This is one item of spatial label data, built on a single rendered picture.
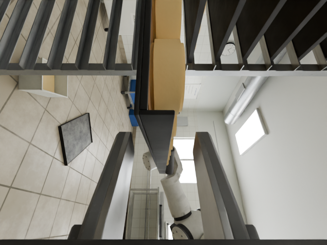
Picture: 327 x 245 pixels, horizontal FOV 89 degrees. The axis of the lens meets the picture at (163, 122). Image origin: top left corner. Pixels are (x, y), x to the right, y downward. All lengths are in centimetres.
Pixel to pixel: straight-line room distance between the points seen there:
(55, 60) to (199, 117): 527
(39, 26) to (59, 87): 87
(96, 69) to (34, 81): 83
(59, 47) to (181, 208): 70
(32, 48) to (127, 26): 237
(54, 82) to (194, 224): 148
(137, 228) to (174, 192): 416
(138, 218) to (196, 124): 316
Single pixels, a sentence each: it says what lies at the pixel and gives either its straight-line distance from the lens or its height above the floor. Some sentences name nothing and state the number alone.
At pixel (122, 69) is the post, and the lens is 60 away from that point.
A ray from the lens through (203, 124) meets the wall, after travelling 561.
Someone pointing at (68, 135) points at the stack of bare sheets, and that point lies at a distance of 192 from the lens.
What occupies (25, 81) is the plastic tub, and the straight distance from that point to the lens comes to 146.
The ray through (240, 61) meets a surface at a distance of 64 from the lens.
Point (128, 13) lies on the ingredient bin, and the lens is 297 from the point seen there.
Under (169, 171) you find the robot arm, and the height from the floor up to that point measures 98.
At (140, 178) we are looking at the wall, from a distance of 486.
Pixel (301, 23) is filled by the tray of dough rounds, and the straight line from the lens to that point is 61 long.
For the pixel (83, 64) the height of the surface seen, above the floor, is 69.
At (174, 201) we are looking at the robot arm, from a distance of 62.
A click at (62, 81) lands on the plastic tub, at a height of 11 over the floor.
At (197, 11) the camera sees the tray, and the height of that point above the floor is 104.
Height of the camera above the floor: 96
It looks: level
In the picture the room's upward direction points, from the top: 90 degrees clockwise
